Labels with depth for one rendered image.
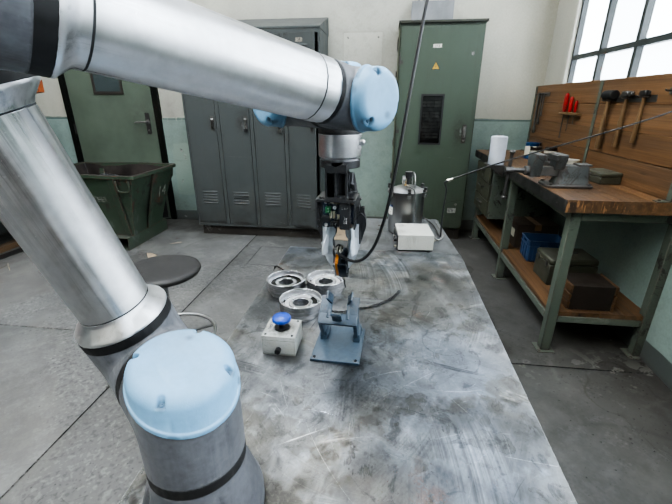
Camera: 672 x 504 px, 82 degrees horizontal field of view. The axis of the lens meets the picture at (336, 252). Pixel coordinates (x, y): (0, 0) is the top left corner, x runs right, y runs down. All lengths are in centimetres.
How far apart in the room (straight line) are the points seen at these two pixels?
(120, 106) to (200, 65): 457
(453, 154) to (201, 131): 235
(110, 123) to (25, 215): 457
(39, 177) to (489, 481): 65
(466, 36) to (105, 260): 355
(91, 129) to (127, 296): 470
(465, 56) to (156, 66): 351
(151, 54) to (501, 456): 66
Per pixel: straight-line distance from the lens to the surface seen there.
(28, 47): 35
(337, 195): 67
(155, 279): 172
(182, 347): 49
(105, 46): 36
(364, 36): 412
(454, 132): 378
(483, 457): 68
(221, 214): 406
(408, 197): 183
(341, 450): 65
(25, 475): 201
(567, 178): 240
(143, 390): 45
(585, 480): 187
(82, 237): 49
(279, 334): 82
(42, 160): 48
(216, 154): 394
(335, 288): 102
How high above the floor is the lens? 129
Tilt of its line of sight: 22 degrees down
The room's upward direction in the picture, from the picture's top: straight up
